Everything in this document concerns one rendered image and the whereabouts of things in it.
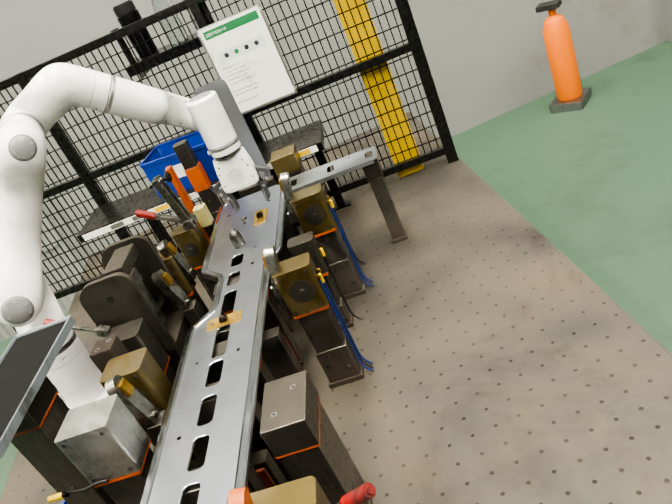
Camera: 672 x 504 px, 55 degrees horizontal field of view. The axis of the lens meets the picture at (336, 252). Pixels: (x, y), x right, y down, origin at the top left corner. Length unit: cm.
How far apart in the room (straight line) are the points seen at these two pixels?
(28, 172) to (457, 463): 111
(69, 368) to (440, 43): 310
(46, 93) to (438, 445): 115
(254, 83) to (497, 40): 239
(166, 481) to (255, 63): 147
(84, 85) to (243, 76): 76
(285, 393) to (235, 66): 138
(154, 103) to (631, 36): 368
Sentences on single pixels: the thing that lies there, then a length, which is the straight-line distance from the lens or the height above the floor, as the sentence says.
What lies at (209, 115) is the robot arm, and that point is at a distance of 169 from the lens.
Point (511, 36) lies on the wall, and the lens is 440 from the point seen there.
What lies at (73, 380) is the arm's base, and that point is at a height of 88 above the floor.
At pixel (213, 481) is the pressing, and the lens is 110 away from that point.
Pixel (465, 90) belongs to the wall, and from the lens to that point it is 436.
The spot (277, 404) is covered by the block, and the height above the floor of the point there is 103.
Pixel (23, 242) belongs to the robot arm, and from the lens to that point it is 170.
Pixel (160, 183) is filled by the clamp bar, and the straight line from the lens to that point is 181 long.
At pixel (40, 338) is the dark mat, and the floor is 116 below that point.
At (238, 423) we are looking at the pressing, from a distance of 117.
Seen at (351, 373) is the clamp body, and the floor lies 72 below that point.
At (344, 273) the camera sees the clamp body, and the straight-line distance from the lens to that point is 182.
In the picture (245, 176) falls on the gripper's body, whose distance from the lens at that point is 175.
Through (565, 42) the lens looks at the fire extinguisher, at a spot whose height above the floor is 41.
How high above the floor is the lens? 171
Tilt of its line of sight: 28 degrees down
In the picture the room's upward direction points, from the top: 25 degrees counter-clockwise
